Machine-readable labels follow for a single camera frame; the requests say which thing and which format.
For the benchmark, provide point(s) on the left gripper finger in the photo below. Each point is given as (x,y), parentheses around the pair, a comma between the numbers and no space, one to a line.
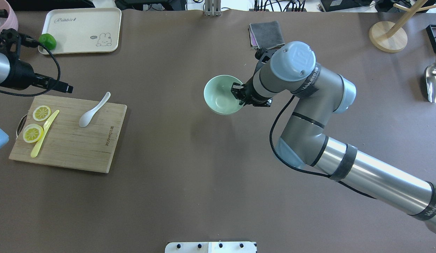
(60,86)

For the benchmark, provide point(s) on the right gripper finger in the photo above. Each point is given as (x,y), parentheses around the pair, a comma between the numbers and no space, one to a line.
(236,90)

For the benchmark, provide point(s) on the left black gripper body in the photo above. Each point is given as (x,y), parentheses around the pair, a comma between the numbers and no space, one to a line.
(20,74)

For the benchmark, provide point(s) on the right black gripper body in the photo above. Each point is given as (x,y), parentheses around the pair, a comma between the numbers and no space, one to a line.
(248,92)

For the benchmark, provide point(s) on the light green bowl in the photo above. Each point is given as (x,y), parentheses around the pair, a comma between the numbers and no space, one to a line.
(218,96)

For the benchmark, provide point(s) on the white ceramic spoon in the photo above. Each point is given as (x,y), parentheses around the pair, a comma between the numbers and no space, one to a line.
(87,116)

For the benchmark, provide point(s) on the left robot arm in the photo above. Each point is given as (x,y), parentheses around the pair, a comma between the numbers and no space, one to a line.
(5,58)

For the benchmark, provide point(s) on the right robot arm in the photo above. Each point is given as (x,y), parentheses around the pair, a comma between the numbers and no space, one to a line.
(322,92)

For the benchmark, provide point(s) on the pink ice bowl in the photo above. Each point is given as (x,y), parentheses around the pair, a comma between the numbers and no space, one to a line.
(8,20)

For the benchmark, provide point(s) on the upper lemon slice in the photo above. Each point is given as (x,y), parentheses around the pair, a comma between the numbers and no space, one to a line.
(41,113)

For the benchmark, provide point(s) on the lemon slice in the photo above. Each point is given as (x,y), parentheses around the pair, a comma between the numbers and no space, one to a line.
(41,113)
(32,133)

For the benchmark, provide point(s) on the green lime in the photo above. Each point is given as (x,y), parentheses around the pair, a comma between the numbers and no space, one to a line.
(48,41)

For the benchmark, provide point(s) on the lower lemon slice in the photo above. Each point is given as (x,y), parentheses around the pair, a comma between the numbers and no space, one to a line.
(32,133)

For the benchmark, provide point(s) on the wooden cutting board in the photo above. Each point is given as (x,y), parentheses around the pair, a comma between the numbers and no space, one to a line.
(67,145)

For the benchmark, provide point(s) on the grey folded cloth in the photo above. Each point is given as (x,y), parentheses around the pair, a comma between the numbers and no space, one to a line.
(266,35)

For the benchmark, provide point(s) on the cream rabbit tray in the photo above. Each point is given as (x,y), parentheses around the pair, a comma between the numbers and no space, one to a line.
(84,30)

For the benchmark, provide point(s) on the yellow plastic knife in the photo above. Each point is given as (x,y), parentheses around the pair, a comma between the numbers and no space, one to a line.
(46,126)

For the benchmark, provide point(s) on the wooden mug tree stand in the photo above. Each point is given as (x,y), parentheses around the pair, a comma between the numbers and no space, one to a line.
(391,37)

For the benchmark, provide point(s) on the aluminium frame post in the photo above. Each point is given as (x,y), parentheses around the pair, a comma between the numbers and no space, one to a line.
(212,8)

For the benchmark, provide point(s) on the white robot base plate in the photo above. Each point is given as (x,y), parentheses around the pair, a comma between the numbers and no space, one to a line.
(212,247)

